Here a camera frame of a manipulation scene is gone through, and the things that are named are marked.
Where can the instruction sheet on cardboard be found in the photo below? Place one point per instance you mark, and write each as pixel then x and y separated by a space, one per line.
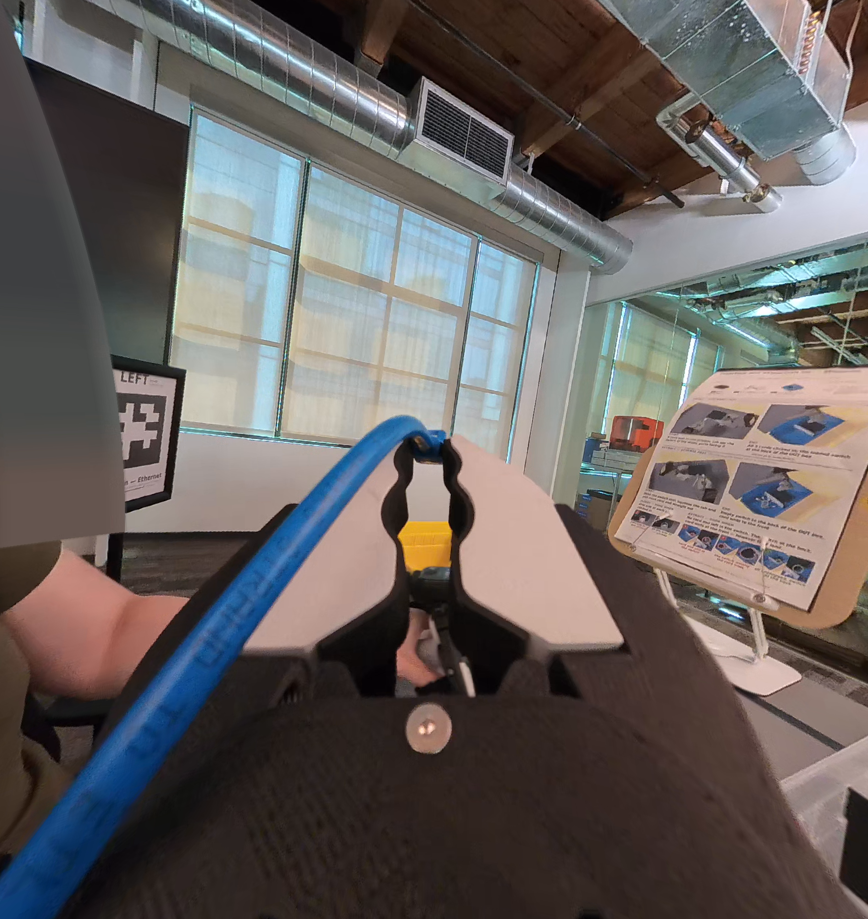
pixel 750 488

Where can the large gridded window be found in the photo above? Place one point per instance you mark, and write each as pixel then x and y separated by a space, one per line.
pixel 348 287

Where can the person's left hand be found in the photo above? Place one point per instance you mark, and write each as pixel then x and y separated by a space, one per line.
pixel 414 660

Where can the yellow plastic bin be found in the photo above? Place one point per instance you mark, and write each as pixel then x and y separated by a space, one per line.
pixel 427 542

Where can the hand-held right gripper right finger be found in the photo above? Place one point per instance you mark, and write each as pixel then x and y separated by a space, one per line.
pixel 520 560

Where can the rectangular metal air duct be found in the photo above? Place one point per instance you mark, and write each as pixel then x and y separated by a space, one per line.
pixel 728 72

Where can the small round silver duct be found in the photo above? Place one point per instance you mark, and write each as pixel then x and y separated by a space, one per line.
pixel 721 158

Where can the person's olive shirt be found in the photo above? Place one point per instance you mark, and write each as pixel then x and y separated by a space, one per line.
pixel 3 718

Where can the white board stand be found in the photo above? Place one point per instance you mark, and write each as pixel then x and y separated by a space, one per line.
pixel 757 671

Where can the orange 3D printer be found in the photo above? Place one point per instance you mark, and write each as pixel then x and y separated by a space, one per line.
pixel 631 434

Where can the round silver air duct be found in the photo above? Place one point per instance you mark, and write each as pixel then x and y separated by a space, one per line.
pixel 297 72

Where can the black framed marker sign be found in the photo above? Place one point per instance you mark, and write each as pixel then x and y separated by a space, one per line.
pixel 147 431

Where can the black ceiling pipe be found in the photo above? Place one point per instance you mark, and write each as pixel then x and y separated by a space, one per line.
pixel 674 197

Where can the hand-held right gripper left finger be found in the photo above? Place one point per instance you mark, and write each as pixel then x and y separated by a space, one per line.
pixel 348 574

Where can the person's left forearm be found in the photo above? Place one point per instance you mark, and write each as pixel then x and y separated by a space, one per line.
pixel 82 632

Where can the side room window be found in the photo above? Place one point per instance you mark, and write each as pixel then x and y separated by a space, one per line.
pixel 656 359

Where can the white vent grille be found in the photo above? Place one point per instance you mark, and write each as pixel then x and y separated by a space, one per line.
pixel 463 129

